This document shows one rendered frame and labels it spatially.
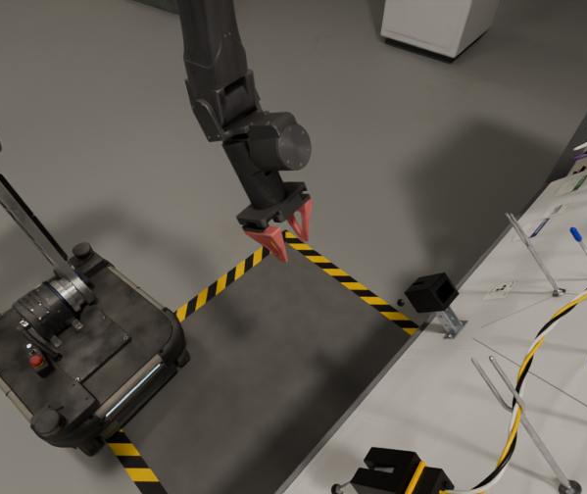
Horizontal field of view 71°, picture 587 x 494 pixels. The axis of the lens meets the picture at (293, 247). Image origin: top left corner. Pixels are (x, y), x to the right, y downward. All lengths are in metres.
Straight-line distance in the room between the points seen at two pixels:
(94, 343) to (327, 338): 0.88
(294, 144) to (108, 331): 1.21
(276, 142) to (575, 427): 0.43
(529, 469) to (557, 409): 0.08
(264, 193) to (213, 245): 1.49
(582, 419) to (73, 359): 1.42
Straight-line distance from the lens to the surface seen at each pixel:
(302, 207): 0.63
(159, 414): 1.70
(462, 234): 2.25
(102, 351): 1.57
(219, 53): 0.52
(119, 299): 1.69
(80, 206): 2.50
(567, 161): 1.24
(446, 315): 0.75
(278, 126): 0.51
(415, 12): 3.72
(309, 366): 1.69
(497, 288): 0.81
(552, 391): 0.55
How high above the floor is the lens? 1.54
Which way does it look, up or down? 50 degrees down
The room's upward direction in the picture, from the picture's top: straight up
